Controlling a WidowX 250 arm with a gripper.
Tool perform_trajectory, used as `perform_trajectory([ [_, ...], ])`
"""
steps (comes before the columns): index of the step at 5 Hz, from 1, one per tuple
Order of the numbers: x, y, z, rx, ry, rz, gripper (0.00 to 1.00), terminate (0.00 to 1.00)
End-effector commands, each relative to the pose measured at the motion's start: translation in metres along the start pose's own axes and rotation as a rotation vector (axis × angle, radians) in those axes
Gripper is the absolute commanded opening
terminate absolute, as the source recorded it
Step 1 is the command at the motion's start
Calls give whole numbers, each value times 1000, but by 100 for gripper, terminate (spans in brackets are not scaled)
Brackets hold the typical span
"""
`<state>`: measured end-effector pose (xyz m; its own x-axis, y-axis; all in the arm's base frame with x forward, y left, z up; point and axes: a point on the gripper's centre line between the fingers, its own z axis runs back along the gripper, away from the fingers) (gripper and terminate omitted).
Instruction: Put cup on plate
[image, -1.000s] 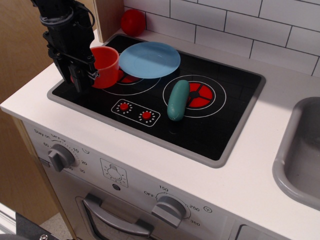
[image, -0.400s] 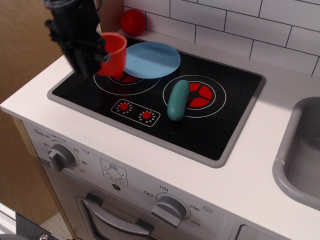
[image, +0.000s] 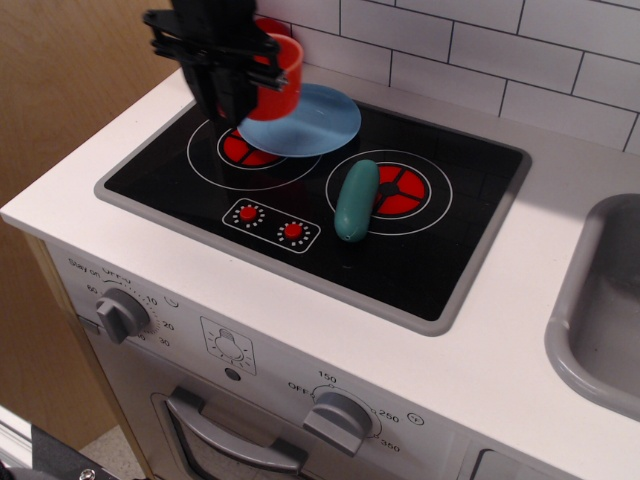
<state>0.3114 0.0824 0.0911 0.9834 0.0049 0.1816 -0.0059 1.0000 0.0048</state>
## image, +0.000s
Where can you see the red left stove button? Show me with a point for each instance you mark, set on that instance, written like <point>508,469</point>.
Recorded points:
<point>248,214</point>

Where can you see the black toy stovetop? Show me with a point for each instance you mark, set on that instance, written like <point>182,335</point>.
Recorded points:
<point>441,200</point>

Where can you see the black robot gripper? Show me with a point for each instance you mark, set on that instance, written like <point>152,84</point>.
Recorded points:
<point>213,41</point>

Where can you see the red right stove button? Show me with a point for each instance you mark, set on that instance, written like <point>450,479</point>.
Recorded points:
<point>293,231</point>

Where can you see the grey oven door handle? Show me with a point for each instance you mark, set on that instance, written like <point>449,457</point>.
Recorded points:
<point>280,457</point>

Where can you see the green toy cucumber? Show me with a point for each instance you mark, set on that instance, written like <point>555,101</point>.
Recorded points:
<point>356,201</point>

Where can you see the black equipment base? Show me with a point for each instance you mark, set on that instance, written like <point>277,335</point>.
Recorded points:
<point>38,455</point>

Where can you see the grey toy sink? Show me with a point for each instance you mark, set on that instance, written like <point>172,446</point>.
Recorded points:
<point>592,337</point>

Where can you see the red plastic cup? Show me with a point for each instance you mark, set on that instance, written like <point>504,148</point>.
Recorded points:
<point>275,104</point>

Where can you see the grey timer knob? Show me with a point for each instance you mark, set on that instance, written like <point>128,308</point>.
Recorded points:
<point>121,315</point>

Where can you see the red stove button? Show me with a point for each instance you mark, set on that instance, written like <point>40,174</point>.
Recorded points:
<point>248,214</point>
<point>293,231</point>

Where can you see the grey temperature knob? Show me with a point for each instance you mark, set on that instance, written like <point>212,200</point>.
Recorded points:
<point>339,421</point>

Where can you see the blue plastic plate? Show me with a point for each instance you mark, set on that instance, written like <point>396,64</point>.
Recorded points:
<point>324,121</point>

